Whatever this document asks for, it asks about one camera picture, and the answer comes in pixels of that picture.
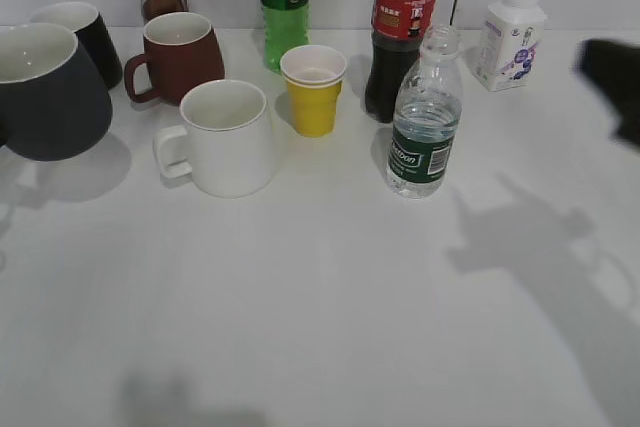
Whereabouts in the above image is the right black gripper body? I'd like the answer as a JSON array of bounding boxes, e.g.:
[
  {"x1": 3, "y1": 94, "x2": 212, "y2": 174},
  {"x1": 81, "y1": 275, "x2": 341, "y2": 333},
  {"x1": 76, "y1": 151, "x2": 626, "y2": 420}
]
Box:
[{"x1": 577, "y1": 38, "x2": 639, "y2": 148}]

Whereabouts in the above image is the clear water bottle green label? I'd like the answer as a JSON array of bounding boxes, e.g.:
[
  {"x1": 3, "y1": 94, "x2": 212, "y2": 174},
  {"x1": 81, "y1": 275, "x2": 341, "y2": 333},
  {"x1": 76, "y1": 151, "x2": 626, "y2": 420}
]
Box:
[{"x1": 386, "y1": 24, "x2": 463, "y2": 199}]

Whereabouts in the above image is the dark grey mug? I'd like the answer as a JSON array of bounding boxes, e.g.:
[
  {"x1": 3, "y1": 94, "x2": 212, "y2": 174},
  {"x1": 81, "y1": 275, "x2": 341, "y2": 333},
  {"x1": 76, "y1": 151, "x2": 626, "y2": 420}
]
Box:
[{"x1": 1, "y1": 23, "x2": 113, "y2": 161}]

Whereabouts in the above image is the white mug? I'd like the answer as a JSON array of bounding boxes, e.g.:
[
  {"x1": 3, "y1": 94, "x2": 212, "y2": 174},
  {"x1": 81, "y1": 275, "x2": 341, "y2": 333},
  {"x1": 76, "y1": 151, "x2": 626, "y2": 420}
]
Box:
[{"x1": 153, "y1": 79, "x2": 277, "y2": 198}]

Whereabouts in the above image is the brown mug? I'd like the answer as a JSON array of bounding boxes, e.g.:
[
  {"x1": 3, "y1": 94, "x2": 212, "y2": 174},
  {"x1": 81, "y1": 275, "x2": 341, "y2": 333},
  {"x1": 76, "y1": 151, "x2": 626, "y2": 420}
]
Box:
[{"x1": 124, "y1": 12, "x2": 225, "y2": 105}]

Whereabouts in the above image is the black mug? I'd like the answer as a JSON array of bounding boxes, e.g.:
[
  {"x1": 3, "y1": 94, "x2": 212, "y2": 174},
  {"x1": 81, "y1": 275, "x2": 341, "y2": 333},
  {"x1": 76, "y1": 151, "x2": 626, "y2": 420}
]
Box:
[{"x1": 29, "y1": 2, "x2": 123, "y2": 90}]

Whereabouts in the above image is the white milk carton bottle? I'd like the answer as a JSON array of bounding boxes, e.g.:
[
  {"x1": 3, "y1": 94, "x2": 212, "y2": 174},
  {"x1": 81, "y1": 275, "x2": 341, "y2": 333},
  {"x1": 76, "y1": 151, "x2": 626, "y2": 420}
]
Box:
[{"x1": 472, "y1": 0, "x2": 547, "y2": 92}]

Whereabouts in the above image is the cola bottle red label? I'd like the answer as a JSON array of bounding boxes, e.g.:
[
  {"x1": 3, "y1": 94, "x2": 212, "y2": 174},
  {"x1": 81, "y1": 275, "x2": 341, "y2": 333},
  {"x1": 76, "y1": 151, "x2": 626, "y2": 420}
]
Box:
[{"x1": 364, "y1": 0, "x2": 437, "y2": 123}]

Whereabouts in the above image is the yellow paper cup stack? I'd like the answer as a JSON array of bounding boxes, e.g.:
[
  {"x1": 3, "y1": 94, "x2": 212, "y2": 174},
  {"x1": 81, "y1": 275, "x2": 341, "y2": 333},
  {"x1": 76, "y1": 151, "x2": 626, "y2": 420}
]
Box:
[{"x1": 280, "y1": 45, "x2": 347, "y2": 137}]

